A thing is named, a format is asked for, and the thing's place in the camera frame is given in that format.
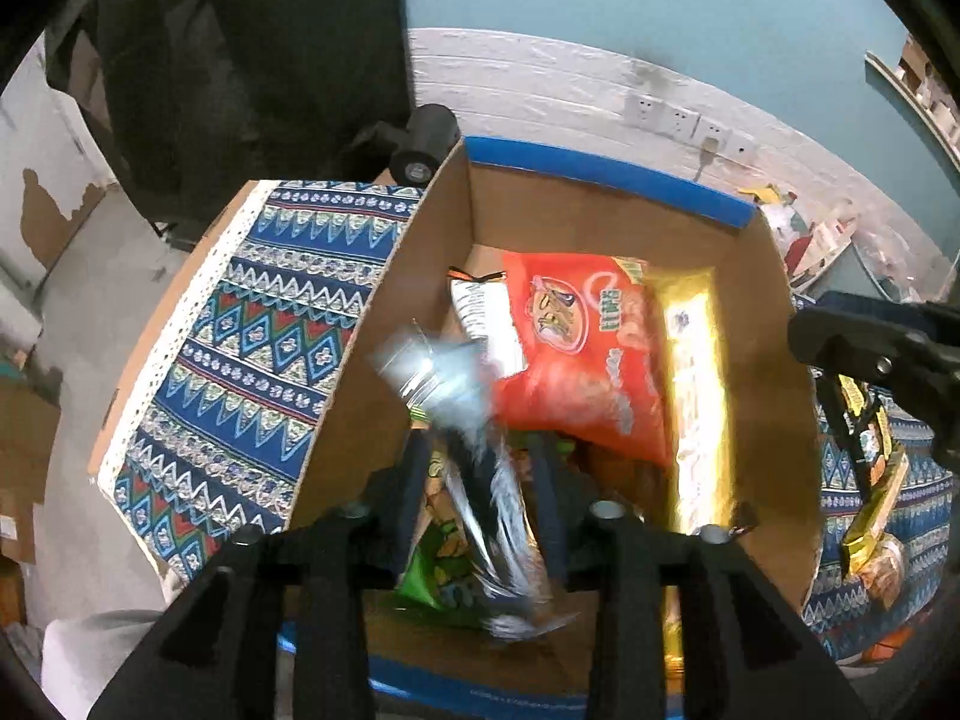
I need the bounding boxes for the torn white cardboard sheet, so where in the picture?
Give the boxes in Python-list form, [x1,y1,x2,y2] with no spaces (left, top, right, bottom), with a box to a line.
[0,52,113,278]

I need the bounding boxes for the light blue trash bin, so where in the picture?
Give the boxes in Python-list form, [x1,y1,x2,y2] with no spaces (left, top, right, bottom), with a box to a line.
[791,240,901,302]

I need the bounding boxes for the black cloth panel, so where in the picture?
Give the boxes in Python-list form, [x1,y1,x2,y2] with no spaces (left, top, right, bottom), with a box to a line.
[45,0,413,226]

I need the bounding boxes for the white and red bag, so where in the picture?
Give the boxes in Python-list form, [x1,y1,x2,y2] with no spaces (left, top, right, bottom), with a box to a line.
[757,199,818,271]

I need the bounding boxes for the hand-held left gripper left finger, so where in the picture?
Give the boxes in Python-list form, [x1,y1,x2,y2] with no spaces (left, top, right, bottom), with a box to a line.
[88,431,434,720]

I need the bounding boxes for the orange-red snack packet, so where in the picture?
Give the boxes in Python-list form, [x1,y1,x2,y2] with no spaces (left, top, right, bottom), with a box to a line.
[491,251,672,466]

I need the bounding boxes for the blue cardboard box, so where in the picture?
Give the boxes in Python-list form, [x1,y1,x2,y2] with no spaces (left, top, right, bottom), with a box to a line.
[277,136,826,720]

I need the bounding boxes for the silver foil snack packet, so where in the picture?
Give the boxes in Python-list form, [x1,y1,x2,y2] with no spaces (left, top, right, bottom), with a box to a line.
[375,322,578,642]

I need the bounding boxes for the long gold snack packet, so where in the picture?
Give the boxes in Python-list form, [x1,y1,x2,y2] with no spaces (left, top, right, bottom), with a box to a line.
[649,266,740,680]

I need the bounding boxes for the wall shelf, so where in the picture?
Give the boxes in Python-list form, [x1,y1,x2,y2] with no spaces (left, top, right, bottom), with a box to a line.
[866,51,960,152]

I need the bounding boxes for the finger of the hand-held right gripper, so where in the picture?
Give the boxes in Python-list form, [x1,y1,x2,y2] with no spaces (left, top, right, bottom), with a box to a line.
[787,291,931,385]
[816,371,883,500]

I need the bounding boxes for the green snack packet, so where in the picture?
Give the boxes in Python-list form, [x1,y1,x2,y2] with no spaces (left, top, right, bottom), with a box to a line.
[394,450,488,631]

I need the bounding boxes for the patterned blue tablecloth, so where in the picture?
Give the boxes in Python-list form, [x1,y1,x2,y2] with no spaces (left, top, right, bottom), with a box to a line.
[88,180,960,665]

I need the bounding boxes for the yellow snack packet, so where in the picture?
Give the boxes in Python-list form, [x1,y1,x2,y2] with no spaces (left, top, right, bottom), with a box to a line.
[832,375,912,608]

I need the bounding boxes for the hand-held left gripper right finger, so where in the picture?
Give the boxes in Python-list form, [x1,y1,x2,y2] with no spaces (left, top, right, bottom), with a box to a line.
[527,431,872,720]

